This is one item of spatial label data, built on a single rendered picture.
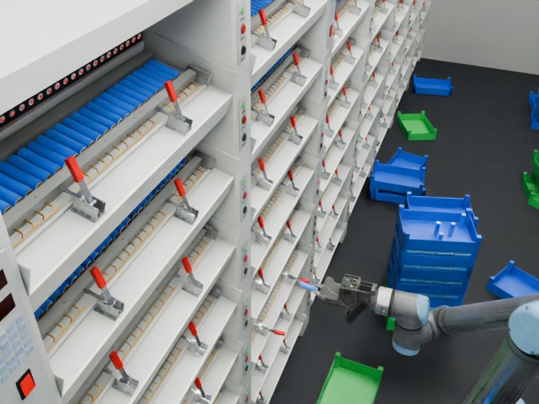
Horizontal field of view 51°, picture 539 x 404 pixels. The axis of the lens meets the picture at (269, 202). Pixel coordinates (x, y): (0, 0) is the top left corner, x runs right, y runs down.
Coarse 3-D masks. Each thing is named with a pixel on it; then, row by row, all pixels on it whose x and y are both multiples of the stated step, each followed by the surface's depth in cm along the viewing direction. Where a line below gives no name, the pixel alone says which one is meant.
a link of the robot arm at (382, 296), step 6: (384, 288) 184; (378, 294) 181; (384, 294) 181; (390, 294) 181; (378, 300) 181; (384, 300) 180; (378, 306) 181; (384, 306) 180; (378, 312) 182; (384, 312) 180
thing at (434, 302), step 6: (390, 270) 260; (390, 276) 255; (390, 282) 252; (390, 288) 252; (432, 300) 244; (438, 300) 244; (444, 300) 244; (450, 300) 244; (456, 300) 243; (462, 300) 243; (432, 306) 247; (450, 306) 246
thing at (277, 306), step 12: (300, 240) 222; (300, 252) 224; (300, 264) 219; (288, 288) 208; (276, 300) 202; (276, 312) 198; (264, 324) 193; (252, 336) 188; (252, 348) 185; (252, 360) 181
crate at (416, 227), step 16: (400, 208) 240; (400, 224) 235; (416, 224) 242; (432, 224) 242; (448, 224) 242; (464, 224) 242; (400, 240) 233; (416, 240) 226; (432, 240) 225; (448, 240) 225; (464, 240) 233; (480, 240) 224
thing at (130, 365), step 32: (224, 224) 134; (192, 256) 130; (224, 256) 133; (160, 288) 118; (192, 288) 121; (160, 320) 115; (128, 352) 107; (160, 352) 110; (96, 384) 101; (128, 384) 101
